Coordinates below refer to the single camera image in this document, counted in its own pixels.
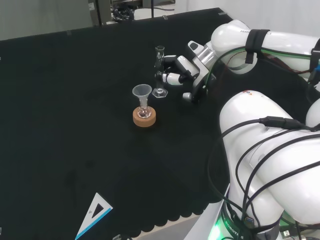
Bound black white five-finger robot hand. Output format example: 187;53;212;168
154;41;217;105

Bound clear glass graduated cylinder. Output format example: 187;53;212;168
151;45;169;99

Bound clear plastic funnel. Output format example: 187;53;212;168
131;84;153;109

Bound round-bottom glass flask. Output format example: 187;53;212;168
136;104;152;119

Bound grey cabinet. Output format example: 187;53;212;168
87;0;112;26

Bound black bench cloth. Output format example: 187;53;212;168
0;7;320;239

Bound white blue-edged set square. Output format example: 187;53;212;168
74;191;114;240

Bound cork ring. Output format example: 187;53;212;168
132;106;157;129

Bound black arm strap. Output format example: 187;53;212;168
244;28;272;65

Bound black tangled cables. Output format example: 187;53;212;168
110;4;136;24

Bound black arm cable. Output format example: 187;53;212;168
206;115;320;240

